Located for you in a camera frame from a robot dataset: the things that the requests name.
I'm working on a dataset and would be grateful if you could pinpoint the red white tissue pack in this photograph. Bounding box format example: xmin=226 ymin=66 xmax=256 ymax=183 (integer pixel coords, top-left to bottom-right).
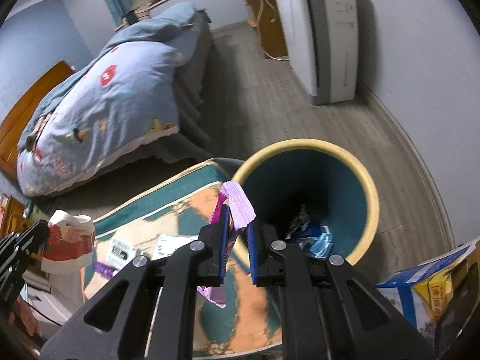
xmin=41 ymin=210 xmax=95 ymax=275

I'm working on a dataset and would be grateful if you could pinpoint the purple tube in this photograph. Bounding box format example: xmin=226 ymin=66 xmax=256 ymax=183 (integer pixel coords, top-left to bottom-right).
xmin=94 ymin=262 xmax=118 ymax=279

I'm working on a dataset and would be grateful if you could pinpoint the white medicine box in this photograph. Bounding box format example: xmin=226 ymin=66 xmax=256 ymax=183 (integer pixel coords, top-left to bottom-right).
xmin=106 ymin=233 xmax=198 ymax=271

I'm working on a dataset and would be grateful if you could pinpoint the pink snack wrapper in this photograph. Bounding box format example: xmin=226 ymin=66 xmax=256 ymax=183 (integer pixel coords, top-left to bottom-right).
xmin=197 ymin=180 xmax=257 ymax=309

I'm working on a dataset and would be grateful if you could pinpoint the blue face mask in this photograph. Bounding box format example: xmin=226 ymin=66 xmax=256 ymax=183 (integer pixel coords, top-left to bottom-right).
xmin=308 ymin=225 xmax=334 ymax=259

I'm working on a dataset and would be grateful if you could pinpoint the blue wet wipes pack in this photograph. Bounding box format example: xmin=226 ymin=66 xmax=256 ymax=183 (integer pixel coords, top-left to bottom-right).
xmin=286 ymin=204 xmax=323 ymax=250

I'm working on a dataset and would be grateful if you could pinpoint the teal yellow trash bin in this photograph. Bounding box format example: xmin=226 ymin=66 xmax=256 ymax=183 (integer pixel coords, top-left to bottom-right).
xmin=232 ymin=138 xmax=380 ymax=265

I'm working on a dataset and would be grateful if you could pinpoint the wooden chair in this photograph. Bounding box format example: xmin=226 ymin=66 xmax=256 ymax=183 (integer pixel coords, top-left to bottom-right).
xmin=0 ymin=194 xmax=32 ymax=238

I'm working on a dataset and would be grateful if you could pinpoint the blue white carton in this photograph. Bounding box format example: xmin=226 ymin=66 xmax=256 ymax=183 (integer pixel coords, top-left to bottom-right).
xmin=376 ymin=238 xmax=479 ymax=344

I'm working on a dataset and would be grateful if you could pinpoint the teal orange patterned cushion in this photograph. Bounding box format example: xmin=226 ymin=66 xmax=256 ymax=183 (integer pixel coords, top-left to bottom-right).
xmin=93 ymin=158 xmax=281 ymax=359

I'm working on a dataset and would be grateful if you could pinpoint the yellow printed box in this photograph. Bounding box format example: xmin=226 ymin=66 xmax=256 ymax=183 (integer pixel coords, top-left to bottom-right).
xmin=412 ymin=263 xmax=469 ymax=323

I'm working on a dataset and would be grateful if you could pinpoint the blue cartoon duvet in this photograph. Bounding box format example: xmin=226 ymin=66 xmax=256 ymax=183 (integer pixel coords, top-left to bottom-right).
xmin=16 ymin=2 xmax=199 ymax=197

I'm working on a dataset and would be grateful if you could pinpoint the white air purifier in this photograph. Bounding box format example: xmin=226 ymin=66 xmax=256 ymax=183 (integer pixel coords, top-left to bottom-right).
xmin=276 ymin=0 xmax=359 ymax=105

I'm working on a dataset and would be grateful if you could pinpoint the wooden side cabinet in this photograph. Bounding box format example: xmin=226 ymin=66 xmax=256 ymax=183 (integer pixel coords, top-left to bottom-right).
xmin=243 ymin=0 xmax=288 ymax=60

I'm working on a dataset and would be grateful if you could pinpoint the wooden bed frame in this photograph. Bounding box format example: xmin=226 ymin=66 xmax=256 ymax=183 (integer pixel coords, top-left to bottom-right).
xmin=0 ymin=60 xmax=74 ymax=181

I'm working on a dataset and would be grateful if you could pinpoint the white power cable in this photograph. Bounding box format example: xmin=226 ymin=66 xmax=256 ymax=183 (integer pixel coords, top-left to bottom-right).
xmin=254 ymin=0 xmax=291 ymax=62

